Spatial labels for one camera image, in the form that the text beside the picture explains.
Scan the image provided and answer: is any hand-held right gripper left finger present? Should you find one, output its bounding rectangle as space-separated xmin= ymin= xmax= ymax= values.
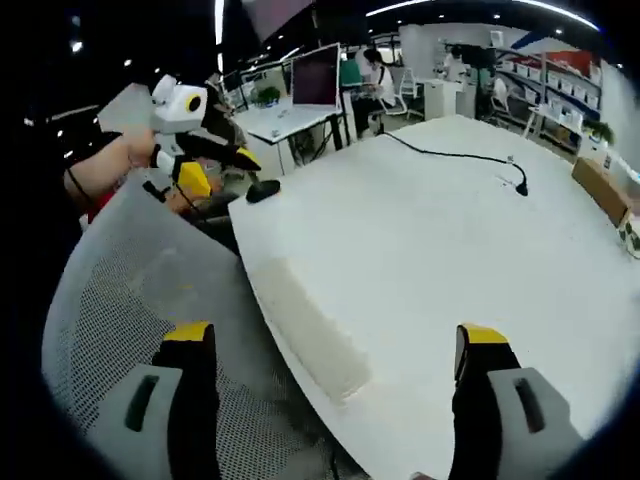
xmin=92 ymin=321 xmax=221 ymax=480

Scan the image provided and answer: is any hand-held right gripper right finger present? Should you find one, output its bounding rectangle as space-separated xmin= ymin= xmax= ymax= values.
xmin=449 ymin=322 xmax=584 ymax=480

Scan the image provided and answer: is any beige cutlery case lid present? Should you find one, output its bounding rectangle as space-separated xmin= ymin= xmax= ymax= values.
xmin=245 ymin=255 xmax=372 ymax=374

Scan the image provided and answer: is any person's left hand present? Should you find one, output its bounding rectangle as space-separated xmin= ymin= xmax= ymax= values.
xmin=121 ymin=126 xmax=159 ymax=170

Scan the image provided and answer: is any black computer mouse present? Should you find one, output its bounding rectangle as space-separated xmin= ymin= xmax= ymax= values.
xmin=244 ymin=180 xmax=282 ymax=205

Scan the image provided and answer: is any green desk plant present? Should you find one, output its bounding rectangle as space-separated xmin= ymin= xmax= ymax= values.
xmin=254 ymin=85 xmax=282 ymax=107

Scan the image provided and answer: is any white standing desk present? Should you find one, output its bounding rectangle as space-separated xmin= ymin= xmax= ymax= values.
xmin=234 ymin=94 xmax=346 ymax=166

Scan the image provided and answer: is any grey mesh chair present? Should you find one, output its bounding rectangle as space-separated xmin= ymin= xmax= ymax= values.
xmin=42 ymin=174 xmax=371 ymax=480

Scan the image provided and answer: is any black wristband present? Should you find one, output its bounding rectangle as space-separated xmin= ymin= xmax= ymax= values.
xmin=64 ymin=167 xmax=94 ymax=206

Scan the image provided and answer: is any white laptop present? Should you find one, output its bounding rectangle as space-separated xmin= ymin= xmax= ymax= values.
xmin=289 ymin=43 xmax=344 ymax=112

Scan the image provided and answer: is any hanging ceiling screen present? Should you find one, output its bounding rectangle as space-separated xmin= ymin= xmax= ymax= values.
xmin=239 ymin=0 xmax=321 ymax=44

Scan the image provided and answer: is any white office chair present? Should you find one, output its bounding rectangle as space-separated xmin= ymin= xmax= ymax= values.
xmin=379 ymin=67 xmax=424 ymax=121

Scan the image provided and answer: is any large potted green plant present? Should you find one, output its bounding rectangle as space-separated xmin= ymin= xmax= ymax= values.
xmin=615 ymin=219 xmax=640 ymax=260

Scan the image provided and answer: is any cardboard box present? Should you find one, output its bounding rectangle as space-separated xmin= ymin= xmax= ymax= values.
xmin=571 ymin=156 xmax=632 ymax=229

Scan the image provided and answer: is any small potted plant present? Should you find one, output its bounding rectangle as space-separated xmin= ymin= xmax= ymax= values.
xmin=582 ymin=119 xmax=616 ymax=146

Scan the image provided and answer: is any storage shelf with bins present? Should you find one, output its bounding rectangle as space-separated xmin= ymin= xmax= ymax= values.
xmin=492 ymin=47 xmax=606 ymax=151

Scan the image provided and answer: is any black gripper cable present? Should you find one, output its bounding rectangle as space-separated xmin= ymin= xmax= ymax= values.
xmin=142 ymin=179 xmax=204 ymax=221

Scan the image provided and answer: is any black power cable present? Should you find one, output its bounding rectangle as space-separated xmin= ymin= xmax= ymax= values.
xmin=380 ymin=130 xmax=530 ymax=197

